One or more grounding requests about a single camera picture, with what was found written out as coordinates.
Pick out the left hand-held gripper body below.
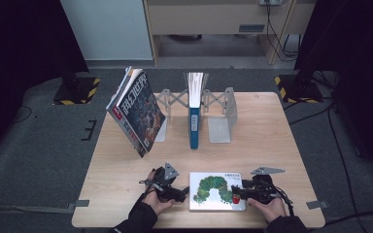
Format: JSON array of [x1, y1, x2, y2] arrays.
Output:
[[138, 161, 182, 204]]

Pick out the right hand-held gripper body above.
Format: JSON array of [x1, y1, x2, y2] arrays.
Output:
[[242, 166, 287, 206]]

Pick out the white caterpillar picture book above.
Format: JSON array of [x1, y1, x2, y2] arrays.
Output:
[[187, 171, 247, 213]]

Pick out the blue book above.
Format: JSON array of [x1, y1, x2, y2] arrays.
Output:
[[183, 71, 210, 150]]

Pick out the dark illustrated cover magazine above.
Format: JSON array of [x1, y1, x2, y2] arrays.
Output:
[[114, 72, 167, 159]]

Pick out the grey expandable bookend rack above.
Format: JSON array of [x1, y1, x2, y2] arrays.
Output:
[[153, 86, 239, 144]]

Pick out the person's left hand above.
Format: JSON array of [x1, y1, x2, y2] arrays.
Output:
[[141, 169, 177, 216]]

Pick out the person's right hand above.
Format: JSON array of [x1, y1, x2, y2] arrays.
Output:
[[246, 196, 288, 225]]

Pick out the grey tape strip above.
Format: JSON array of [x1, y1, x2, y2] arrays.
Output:
[[305, 200, 329, 211], [67, 199, 90, 210]]

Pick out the black yellow striped stand base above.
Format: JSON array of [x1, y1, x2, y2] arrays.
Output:
[[52, 76, 102, 106], [274, 74, 324, 105]]

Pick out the black curtain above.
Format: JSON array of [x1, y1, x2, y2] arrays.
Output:
[[292, 0, 373, 178], [0, 0, 90, 163]]

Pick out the white cabinet panel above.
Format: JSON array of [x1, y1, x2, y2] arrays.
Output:
[[59, 0, 154, 62]]

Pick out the light wooden desk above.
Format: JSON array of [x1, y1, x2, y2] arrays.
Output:
[[142, 0, 317, 67]]

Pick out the white power strip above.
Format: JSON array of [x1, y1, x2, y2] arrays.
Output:
[[258, 0, 283, 7]]

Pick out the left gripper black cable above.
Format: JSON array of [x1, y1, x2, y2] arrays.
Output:
[[135, 179, 156, 210]]

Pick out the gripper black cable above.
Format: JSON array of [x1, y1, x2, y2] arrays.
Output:
[[135, 179, 156, 210], [270, 183, 296, 217]]

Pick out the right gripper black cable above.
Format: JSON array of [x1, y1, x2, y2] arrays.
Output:
[[270, 183, 296, 217]]

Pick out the long black floor cable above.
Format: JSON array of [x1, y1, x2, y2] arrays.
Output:
[[323, 106, 373, 226]]

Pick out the short black floor cable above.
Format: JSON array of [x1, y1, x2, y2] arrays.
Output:
[[287, 96, 336, 126]]

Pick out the thin black floor cable loop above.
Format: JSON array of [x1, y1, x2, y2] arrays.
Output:
[[10, 104, 34, 124]]

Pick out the black cables under desk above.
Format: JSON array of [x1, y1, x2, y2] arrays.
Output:
[[264, 0, 301, 63]]

